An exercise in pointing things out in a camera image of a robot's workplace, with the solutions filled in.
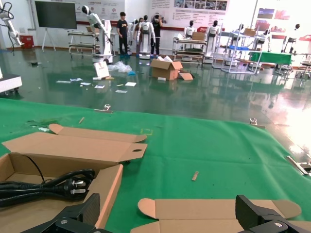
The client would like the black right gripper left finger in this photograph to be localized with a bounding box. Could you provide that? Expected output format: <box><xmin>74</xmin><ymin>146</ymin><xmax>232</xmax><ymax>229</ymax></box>
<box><xmin>21</xmin><ymin>193</ymin><xmax>111</xmax><ymax>233</ymax></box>

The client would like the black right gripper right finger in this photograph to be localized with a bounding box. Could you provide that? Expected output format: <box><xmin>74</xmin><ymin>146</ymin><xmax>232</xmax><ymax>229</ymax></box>
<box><xmin>235</xmin><ymin>194</ymin><xmax>311</xmax><ymax>233</ymax></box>

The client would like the black power cable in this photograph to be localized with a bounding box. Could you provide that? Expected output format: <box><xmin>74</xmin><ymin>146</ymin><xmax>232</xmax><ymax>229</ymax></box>
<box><xmin>0</xmin><ymin>155</ymin><xmax>96</xmax><ymax>208</ymax></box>

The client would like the open brown cardboard box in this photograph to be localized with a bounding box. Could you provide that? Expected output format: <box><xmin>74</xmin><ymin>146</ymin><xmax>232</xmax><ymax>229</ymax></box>
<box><xmin>130</xmin><ymin>198</ymin><xmax>311</xmax><ymax>233</ymax></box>
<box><xmin>0</xmin><ymin>123</ymin><xmax>148</xmax><ymax>230</ymax></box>

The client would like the red equipment box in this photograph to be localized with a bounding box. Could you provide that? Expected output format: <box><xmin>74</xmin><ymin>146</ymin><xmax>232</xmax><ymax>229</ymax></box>
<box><xmin>19</xmin><ymin>35</ymin><xmax>35</xmax><ymax>49</ymax></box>

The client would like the green table cloth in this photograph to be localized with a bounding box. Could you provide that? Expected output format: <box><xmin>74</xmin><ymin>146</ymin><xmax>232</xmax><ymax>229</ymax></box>
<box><xmin>0</xmin><ymin>97</ymin><xmax>311</xmax><ymax>233</ymax></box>

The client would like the silver binder clip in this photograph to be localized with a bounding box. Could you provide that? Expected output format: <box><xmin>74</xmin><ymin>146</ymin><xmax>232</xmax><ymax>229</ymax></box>
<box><xmin>249</xmin><ymin>117</ymin><xmax>266</xmax><ymax>129</ymax></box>
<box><xmin>94</xmin><ymin>103</ymin><xmax>114</xmax><ymax>114</ymax></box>

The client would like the white paper bag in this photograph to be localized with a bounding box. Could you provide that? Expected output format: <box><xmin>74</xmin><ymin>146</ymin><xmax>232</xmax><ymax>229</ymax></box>
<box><xmin>93</xmin><ymin>61</ymin><xmax>110</xmax><ymax>80</ymax></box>

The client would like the clear plastic bag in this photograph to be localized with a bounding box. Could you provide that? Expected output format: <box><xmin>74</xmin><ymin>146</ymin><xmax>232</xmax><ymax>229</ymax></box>
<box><xmin>107</xmin><ymin>60</ymin><xmax>133</xmax><ymax>73</ymax></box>

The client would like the white tube shelf rack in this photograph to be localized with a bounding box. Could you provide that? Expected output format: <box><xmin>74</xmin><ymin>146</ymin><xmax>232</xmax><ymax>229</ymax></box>
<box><xmin>212</xmin><ymin>23</ymin><xmax>263</xmax><ymax>75</ymax></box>

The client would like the green covered table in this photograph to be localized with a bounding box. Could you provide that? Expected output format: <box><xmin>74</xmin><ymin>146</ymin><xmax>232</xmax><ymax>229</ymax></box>
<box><xmin>249</xmin><ymin>50</ymin><xmax>292</xmax><ymax>70</ymax></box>

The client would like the large open cardboard carton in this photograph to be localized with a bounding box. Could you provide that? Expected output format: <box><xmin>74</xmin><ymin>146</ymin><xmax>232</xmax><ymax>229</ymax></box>
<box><xmin>150</xmin><ymin>55</ymin><xmax>183</xmax><ymax>81</ymax></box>

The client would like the metal trolley rack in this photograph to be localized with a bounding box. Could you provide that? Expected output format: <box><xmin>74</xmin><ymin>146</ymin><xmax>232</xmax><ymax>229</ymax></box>
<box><xmin>172</xmin><ymin>36</ymin><xmax>208</xmax><ymax>65</ymax></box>
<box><xmin>67</xmin><ymin>30</ymin><xmax>100</xmax><ymax>55</ymax></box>

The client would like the white humanoid robot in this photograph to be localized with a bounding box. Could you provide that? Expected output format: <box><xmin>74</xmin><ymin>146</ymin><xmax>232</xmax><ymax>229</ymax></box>
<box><xmin>234</xmin><ymin>23</ymin><xmax>245</xmax><ymax>47</ymax></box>
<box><xmin>206</xmin><ymin>20</ymin><xmax>221</xmax><ymax>64</ymax></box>
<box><xmin>184</xmin><ymin>20</ymin><xmax>196</xmax><ymax>39</ymax></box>
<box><xmin>128</xmin><ymin>19</ymin><xmax>137</xmax><ymax>47</ymax></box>
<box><xmin>257</xmin><ymin>28</ymin><xmax>272</xmax><ymax>53</ymax></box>
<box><xmin>283</xmin><ymin>23</ymin><xmax>301</xmax><ymax>54</ymax></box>
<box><xmin>139</xmin><ymin>15</ymin><xmax>156</xmax><ymax>59</ymax></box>

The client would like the person in black t-shirt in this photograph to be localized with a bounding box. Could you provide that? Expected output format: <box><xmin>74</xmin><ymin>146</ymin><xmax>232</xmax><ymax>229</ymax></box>
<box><xmin>116</xmin><ymin>11</ymin><xmax>130</xmax><ymax>58</ymax></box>

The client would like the person in brown shirt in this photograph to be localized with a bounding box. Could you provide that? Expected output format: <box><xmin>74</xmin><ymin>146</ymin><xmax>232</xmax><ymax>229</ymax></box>
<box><xmin>135</xmin><ymin>18</ymin><xmax>144</xmax><ymax>55</ymax></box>

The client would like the person in black clothes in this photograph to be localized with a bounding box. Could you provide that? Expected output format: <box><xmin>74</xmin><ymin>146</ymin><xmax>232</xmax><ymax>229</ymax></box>
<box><xmin>151</xmin><ymin>13</ymin><xmax>164</xmax><ymax>58</ymax></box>

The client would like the black display screen on stand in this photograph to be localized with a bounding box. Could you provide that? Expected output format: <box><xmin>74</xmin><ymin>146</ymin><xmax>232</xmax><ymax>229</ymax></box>
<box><xmin>35</xmin><ymin>0</ymin><xmax>78</xmax><ymax>51</ymax></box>

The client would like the metal frame table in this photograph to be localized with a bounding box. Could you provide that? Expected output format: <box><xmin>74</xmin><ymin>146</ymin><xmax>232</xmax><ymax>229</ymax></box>
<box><xmin>274</xmin><ymin>53</ymin><xmax>311</xmax><ymax>81</ymax></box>

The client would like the white humanoid on wheeled pedestal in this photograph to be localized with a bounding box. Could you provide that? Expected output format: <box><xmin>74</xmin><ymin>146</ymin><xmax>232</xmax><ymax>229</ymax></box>
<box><xmin>81</xmin><ymin>5</ymin><xmax>117</xmax><ymax>64</ymax></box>

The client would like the wall photo display board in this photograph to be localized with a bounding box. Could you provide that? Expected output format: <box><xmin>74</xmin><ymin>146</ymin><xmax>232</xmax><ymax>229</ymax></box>
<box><xmin>173</xmin><ymin>0</ymin><xmax>230</xmax><ymax>12</ymax></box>

